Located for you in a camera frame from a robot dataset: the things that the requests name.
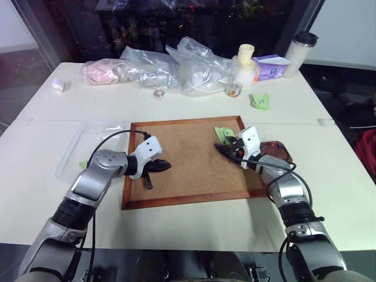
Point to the white travel mug black lid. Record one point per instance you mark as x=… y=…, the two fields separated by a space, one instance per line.
x=298 y=54

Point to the purple tissue pack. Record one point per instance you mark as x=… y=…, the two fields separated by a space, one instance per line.
x=270 y=67

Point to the brown pushpin tray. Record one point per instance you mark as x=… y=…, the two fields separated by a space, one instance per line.
x=277 y=151

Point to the wood framed cork board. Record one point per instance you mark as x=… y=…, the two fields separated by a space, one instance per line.
x=191 y=164

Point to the green sticky note stack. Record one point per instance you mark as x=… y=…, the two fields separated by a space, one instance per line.
x=259 y=101

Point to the crumpled clear plastic bag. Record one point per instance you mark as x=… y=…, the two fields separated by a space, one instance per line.
x=149 y=66

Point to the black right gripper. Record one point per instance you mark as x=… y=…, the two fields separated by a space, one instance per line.
x=237 y=148

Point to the small white cap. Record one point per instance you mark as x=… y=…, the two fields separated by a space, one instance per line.
x=58 y=86

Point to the red bag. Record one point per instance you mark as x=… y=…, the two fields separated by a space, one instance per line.
x=367 y=147

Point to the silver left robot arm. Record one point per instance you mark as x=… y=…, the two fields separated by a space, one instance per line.
x=97 y=173

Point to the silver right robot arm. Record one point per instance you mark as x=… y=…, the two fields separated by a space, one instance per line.
x=289 y=188

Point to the cream plastic bottle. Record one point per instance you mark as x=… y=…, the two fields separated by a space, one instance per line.
x=246 y=63

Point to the white board panel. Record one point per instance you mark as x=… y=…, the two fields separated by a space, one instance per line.
x=14 y=23

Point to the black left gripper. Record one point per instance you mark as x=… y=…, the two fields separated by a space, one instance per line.
x=147 y=168

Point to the small green note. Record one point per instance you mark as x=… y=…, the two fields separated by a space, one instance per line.
x=84 y=163

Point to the clear plastic box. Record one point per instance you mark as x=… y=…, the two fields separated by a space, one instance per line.
x=88 y=141

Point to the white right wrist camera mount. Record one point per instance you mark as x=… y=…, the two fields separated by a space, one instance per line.
x=250 y=144

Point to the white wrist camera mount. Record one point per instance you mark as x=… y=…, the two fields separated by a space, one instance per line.
x=148 y=149
x=250 y=144

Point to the small glass pushpin cup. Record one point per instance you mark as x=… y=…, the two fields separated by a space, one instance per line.
x=234 y=90

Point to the clear bag with white charger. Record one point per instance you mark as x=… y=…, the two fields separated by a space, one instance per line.
x=202 y=67

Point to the small tape roll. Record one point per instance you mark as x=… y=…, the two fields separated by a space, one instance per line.
x=159 y=93

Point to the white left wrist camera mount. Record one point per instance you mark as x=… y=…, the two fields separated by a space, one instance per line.
x=148 y=149

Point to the black office chair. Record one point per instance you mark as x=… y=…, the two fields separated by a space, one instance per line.
x=346 y=94

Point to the bag with pink item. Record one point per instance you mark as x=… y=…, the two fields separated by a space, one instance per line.
x=101 y=72

